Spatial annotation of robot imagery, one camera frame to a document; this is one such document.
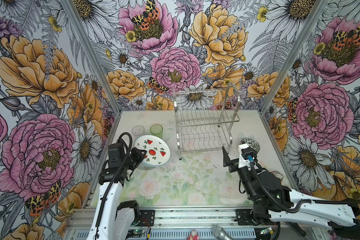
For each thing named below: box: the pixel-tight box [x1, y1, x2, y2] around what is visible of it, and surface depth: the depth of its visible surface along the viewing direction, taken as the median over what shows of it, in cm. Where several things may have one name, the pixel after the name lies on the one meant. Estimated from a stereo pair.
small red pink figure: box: [186, 230, 200, 240], surface depth 69 cm
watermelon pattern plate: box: [134, 135, 171, 167], surface depth 83 cm
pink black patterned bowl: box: [240, 138, 261, 153], surface depth 98 cm
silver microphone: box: [212, 225, 235, 240], surface depth 69 cm
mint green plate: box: [137, 161, 157, 170], surface depth 90 cm
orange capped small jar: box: [270, 170, 284, 182], surface depth 79 cm
